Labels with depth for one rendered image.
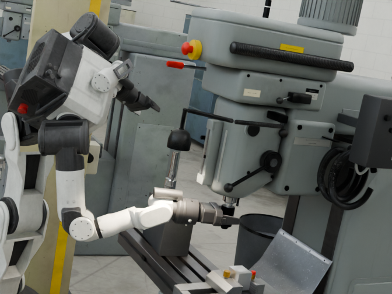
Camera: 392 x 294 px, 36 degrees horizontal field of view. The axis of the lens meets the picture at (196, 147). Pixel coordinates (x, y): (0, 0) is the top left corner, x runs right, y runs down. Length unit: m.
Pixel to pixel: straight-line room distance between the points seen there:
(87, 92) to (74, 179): 0.29
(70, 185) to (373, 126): 0.93
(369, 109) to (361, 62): 5.93
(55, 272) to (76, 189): 1.98
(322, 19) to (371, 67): 5.62
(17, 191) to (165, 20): 9.55
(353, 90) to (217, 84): 0.47
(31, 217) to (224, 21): 1.08
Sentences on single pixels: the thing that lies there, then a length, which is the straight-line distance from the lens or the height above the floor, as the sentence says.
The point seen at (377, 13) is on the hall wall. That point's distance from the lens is 7.72.
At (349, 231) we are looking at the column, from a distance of 2.17.
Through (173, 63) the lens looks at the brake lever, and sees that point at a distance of 1.93.
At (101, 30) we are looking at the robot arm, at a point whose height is 1.76.
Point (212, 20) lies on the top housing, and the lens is 1.81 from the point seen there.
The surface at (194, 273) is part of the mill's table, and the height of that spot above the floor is 0.95.
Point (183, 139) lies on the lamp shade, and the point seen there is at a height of 1.50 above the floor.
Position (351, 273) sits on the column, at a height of 1.09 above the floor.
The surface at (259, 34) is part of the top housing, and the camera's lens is 1.81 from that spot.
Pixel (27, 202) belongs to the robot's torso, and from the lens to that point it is 2.35.
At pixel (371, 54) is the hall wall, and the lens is 7.66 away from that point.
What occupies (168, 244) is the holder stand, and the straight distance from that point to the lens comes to 2.33.
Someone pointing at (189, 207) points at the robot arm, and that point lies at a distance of 1.98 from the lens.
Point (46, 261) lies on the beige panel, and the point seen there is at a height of 0.29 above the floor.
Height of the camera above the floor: 1.83
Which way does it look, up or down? 11 degrees down
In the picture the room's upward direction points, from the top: 10 degrees clockwise
